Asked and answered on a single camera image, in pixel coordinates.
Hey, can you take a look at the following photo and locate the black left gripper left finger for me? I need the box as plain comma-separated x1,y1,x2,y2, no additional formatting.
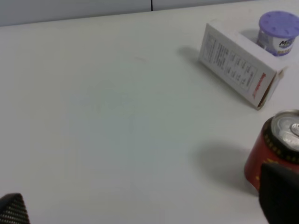
0,193,30,224

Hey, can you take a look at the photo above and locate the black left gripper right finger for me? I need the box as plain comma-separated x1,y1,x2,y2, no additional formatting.
259,163,299,224

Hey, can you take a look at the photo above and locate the red beverage can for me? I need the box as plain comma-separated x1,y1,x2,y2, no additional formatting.
244,109,299,190

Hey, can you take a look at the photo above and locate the white cardboard box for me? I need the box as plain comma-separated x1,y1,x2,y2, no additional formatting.
199,21,285,110

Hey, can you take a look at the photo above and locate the purple lidded air freshener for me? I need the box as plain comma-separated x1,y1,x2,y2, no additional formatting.
257,11,299,56

